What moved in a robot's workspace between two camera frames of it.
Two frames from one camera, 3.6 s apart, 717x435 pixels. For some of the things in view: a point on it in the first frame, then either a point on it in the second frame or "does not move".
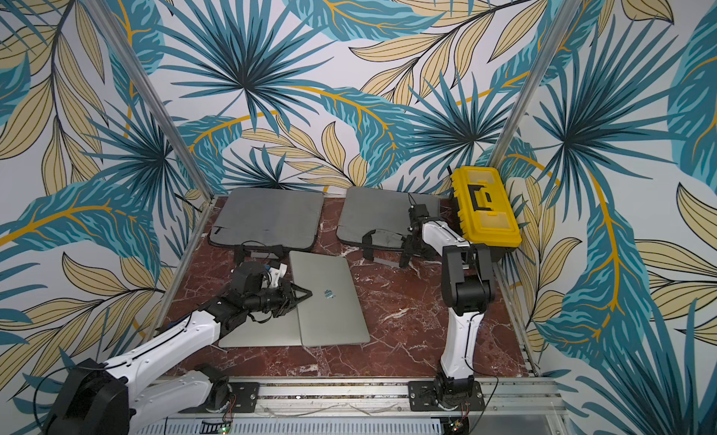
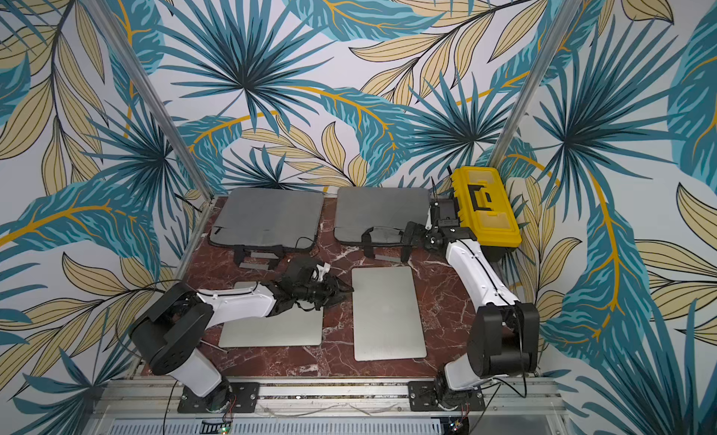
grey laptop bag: (376, 217) does not move
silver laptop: (332, 315) -> (387, 321)
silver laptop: (279, 330) does not move
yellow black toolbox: (485, 209) does not move
